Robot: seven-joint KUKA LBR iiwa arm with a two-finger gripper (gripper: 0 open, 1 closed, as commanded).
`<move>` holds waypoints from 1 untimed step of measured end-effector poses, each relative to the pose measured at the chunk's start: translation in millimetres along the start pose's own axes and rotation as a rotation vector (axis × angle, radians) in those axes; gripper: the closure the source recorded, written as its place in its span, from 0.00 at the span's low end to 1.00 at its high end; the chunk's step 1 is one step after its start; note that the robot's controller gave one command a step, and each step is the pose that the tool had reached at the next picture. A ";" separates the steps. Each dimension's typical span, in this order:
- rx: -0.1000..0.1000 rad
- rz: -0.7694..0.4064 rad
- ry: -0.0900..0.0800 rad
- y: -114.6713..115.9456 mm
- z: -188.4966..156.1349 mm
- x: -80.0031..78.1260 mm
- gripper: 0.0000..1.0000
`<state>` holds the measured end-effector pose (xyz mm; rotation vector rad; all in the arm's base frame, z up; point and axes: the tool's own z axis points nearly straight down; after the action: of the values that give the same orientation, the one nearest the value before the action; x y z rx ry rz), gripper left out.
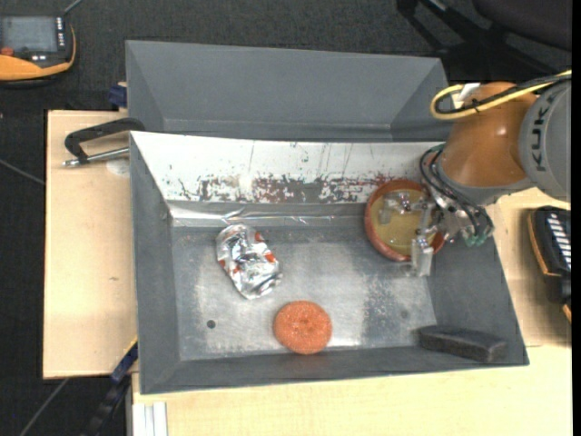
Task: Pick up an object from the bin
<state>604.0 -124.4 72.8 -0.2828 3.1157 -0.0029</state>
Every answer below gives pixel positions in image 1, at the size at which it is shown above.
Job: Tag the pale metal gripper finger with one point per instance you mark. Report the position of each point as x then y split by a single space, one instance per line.
424 257
391 207

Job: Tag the orange-brown round bowl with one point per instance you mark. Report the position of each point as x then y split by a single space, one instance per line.
395 239

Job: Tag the grey metal bin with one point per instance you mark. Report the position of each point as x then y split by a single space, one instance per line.
318 261

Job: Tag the dark grey sponge block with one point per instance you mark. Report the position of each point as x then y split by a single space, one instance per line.
460 343

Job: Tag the orange round scouring pad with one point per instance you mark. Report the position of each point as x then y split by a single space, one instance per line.
302 327

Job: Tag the crushed silver and red can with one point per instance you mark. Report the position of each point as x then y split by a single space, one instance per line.
247 261

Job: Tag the pale wood board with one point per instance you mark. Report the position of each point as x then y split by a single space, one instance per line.
88 252

